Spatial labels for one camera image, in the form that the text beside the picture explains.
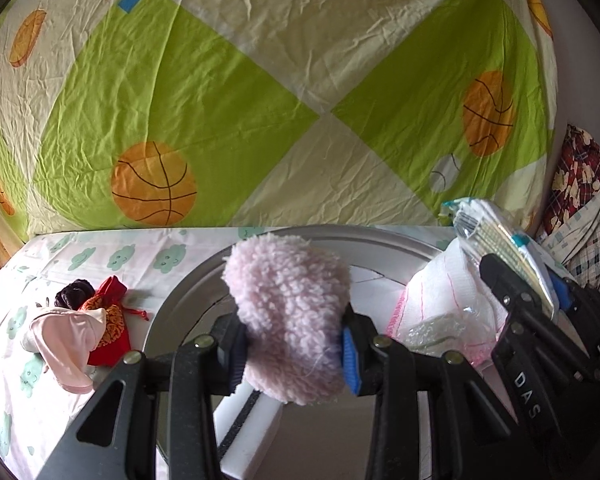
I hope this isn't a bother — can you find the pale pink cloth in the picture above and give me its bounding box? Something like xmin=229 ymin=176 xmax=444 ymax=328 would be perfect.
xmin=22 ymin=306 xmax=108 ymax=395

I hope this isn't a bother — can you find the tissue packet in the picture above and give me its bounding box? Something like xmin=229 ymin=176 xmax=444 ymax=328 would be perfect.
xmin=441 ymin=199 xmax=563 ymax=318

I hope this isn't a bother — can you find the round metal tin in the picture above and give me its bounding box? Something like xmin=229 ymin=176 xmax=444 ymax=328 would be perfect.
xmin=142 ymin=225 xmax=511 ymax=480

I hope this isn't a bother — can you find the white sponge with black stripe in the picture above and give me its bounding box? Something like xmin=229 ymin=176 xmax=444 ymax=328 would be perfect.
xmin=215 ymin=390 xmax=286 ymax=480

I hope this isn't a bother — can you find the red embroidered drawstring pouch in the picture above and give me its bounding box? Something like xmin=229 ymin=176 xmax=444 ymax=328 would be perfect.
xmin=77 ymin=276 xmax=148 ymax=367

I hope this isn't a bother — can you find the dark hair scrunchie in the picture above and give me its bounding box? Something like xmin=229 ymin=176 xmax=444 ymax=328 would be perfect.
xmin=55 ymin=280 xmax=97 ymax=311

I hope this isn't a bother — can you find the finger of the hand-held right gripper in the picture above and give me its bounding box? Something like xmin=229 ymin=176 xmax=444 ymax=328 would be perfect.
xmin=553 ymin=275 xmax=600 ymax=357
xmin=479 ymin=253 xmax=589 ymax=382

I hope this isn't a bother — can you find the plaid cloth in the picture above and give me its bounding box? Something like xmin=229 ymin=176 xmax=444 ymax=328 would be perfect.
xmin=537 ymin=150 xmax=600 ymax=311

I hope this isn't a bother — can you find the pink-edged white gauze towel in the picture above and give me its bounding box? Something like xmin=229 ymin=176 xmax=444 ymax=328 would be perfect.
xmin=387 ymin=247 xmax=511 ymax=366

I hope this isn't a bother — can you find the basketball print hanging sheet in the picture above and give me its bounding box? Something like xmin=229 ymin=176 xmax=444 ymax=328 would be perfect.
xmin=0 ymin=0 xmax=561 ymax=241

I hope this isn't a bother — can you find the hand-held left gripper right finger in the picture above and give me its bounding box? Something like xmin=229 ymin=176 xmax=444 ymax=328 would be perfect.
xmin=340 ymin=305 xmax=536 ymax=480

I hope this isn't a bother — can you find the cloud print bed sheet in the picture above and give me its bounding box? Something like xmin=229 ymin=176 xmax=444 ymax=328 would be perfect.
xmin=0 ymin=225 xmax=461 ymax=480

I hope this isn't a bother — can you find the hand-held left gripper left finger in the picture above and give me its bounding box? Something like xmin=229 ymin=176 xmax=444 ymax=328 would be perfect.
xmin=35 ymin=312 xmax=251 ymax=480

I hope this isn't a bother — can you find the pink fluffy cloth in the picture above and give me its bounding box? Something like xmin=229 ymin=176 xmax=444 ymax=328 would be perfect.
xmin=222 ymin=235 xmax=352 ymax=407

